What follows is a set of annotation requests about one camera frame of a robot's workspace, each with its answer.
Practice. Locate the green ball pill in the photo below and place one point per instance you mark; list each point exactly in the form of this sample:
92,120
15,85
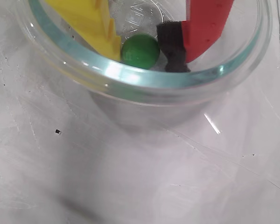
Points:
140,51

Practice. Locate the clear glass bowl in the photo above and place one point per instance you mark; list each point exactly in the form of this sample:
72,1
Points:
84,58

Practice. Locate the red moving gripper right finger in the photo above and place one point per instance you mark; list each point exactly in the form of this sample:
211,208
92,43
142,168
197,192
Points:
205,28

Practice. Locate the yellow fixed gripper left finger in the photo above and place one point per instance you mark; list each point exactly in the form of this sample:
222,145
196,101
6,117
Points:
84,18

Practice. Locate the white tablecloth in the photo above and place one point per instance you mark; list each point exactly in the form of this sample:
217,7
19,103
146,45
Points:
60,163

